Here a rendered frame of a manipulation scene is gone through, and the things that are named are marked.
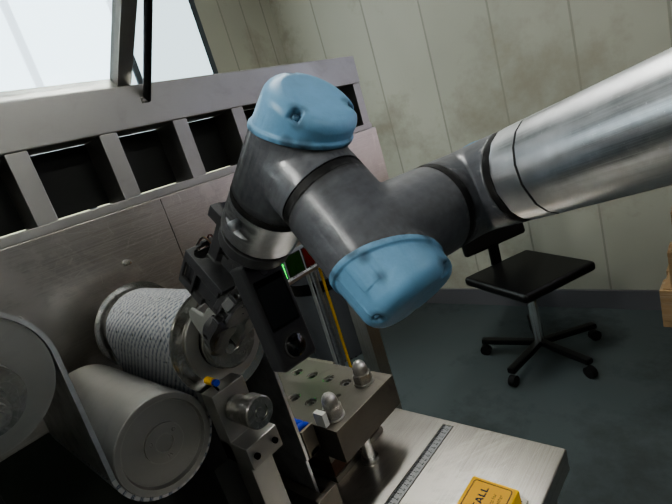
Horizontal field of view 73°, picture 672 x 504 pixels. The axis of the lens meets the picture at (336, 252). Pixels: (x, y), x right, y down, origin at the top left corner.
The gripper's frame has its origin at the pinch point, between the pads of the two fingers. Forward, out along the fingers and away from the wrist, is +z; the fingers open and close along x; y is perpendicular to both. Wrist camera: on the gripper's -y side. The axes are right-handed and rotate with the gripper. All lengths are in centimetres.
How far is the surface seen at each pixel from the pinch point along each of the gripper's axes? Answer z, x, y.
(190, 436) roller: 9.3, 6.6, -4.3
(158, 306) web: 6.1, 0.7, 12.3
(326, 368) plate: 25.7, -26.4, -7.3
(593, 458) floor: 81, -128, -95
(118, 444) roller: 5.6, 14.3, -0.8
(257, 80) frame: 4, -52, 53
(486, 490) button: 6.3, -19.6, -37.1
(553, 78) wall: 14, -253, 31
